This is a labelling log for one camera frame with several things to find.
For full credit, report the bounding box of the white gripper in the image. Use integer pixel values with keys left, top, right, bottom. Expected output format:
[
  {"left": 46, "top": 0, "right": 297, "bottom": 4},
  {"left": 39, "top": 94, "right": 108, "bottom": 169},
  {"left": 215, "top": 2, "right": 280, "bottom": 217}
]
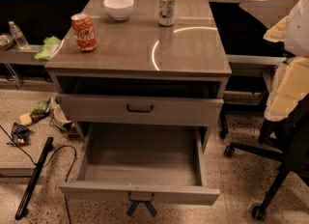
[{"left": 264, "top": 15, "right": 309, "bottom": 122}]

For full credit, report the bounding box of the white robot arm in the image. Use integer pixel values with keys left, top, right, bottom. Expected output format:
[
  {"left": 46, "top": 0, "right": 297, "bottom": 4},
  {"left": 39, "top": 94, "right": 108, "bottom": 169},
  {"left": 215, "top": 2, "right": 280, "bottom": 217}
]
[{"left": 264, "top": 0, "right": 309, "bottom": 122}]

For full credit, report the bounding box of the open grey lower drawer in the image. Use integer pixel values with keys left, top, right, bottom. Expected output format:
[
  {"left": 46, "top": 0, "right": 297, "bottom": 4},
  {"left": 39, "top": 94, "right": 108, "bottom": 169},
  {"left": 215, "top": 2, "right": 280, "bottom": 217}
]
[{"left": 59, "top": 123, "right": 220, "bottom": 206}]

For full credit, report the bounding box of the grey drawer cabinet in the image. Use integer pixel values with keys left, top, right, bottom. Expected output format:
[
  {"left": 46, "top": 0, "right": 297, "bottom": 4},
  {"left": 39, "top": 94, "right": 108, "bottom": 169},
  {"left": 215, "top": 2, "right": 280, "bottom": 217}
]
[{"left": 45, "top": 0, "right": 231, "bottom": 140}]

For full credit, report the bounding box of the orange coca-cola can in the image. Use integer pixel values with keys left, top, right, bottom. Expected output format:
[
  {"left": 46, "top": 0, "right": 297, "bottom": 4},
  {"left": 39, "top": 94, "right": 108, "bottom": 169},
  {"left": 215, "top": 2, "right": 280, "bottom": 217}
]
[{"left": 70, "top": 13, "right": 97, "bottom": 52}]

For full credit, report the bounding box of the closed grey upper drawer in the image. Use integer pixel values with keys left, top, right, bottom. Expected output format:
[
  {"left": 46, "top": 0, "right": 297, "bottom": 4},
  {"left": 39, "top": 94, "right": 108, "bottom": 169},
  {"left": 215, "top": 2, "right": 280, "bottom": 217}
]
[{"left": 57, "top": 94, "right": 223, "bottom": 126}]

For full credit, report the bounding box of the black office chair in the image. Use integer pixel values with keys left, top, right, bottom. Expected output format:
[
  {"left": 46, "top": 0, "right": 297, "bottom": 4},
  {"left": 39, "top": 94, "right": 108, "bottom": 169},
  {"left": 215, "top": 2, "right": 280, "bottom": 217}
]
[{"left": 224, "top": 94, "right": 309, "bottom": 221}]

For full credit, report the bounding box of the white bowl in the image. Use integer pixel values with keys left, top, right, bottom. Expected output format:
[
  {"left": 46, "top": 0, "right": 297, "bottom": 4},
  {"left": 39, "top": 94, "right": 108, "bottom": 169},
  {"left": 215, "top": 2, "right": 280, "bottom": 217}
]
[{"left": 103, "top": 0, "right": 134, "bottom": 20}]

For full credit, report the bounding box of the green cloth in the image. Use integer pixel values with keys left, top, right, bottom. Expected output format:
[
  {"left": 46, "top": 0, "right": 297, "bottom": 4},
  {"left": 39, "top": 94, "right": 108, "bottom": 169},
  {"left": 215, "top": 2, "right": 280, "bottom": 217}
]
[{"left": 34, "top": 36, "right": 61, "bottom": 60}]

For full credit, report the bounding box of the green snack bag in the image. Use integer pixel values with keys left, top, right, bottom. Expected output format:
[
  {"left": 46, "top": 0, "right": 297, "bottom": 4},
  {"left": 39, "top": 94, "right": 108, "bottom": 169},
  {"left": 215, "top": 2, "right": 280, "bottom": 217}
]
[{"left": 30, "top": 98, "right": 52, "bottom": 123}]

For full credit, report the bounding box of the black stick on floor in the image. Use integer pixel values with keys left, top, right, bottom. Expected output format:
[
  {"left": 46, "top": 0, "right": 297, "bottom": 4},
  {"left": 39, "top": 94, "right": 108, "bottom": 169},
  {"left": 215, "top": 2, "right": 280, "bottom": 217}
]
[{"left": 14, "top": 137, "right": 53, "bottom": 220}]

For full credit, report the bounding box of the yellow sponge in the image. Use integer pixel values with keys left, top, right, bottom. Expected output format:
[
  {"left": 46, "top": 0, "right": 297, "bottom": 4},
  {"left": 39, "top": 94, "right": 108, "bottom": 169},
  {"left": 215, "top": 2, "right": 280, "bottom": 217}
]
[{"left": 19, "top": 113, "right": 33, "bottom": 126}]

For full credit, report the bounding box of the clear plastic water bottle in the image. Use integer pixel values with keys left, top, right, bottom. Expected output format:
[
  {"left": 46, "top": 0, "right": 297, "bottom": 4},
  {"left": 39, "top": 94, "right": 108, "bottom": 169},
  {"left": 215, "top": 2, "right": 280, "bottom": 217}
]
[{"left": 9, "top": 21, "right": 29, "bottom": 49}]

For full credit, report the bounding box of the blue chip bag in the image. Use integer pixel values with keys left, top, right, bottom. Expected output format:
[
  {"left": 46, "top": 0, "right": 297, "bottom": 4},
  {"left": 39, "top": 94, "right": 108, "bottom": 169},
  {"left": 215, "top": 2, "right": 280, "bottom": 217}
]
[{"left": 8, "top": 123, "right": 30, "bottom": 146}]

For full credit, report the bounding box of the bowl on left shelf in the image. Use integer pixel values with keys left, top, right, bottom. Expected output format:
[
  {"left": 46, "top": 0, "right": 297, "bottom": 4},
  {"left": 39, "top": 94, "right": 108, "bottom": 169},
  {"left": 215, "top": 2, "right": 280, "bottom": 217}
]
[{"left": 0, "top": 34, "right": 14, "bottom": 51}]

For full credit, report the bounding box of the black cable on floor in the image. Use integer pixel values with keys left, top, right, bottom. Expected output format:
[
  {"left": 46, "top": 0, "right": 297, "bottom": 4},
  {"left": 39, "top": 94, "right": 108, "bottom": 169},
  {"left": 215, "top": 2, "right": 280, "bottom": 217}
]
[{"left": 0, "top": 125, "right": 78, "bottom": 224}]

